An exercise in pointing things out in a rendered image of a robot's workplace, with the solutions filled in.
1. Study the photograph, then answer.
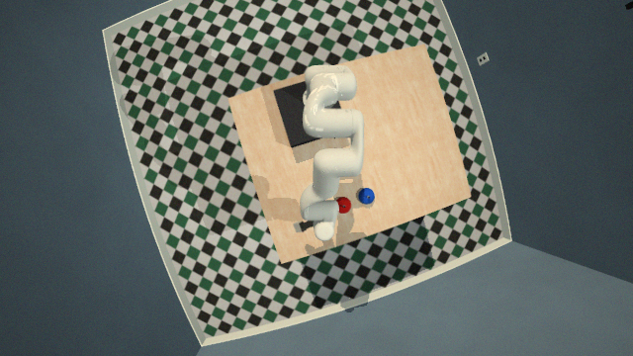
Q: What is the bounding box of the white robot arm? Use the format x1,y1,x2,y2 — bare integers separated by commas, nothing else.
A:
293,65,364,241

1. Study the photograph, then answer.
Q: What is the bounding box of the red dome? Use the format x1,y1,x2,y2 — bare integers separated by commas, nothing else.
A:
336,197,351,214

